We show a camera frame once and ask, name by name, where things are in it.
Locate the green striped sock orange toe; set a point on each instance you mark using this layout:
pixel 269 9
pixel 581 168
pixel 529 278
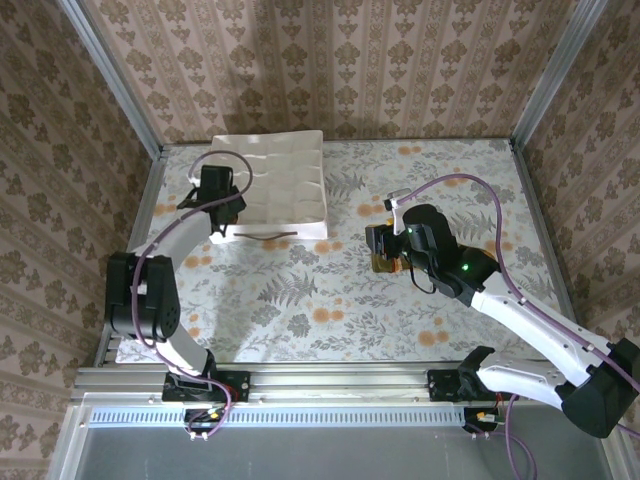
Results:
pixel 385 265

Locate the white divided organizer box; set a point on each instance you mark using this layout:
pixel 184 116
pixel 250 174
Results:
pixel 290 175

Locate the floral patterned table cover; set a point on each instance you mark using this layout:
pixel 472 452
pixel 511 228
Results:
pixel 425 165

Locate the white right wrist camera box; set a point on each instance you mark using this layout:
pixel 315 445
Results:
pixel 398 220

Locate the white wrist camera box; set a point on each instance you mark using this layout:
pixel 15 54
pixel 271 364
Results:
pixel 193 176
pixel 398 220

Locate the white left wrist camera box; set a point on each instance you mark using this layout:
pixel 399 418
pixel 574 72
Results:
pixel 193 176

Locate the aluminium side rail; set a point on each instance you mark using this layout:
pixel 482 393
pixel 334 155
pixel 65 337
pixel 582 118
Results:
pixel 149 190
pixel 533 200

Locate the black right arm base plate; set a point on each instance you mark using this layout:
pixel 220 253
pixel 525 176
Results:
pixel 440 387

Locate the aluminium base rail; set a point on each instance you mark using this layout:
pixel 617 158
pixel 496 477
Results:
pixel 340 382

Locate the aluminium corner post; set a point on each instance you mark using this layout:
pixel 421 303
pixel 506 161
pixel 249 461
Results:
pixel 556 75
pixel 112 75

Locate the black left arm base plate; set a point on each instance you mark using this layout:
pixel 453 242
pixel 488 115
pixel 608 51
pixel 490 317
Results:
pixel 240 385

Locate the grey lower enclosure panel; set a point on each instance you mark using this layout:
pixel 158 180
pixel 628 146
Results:
pixel 325 455

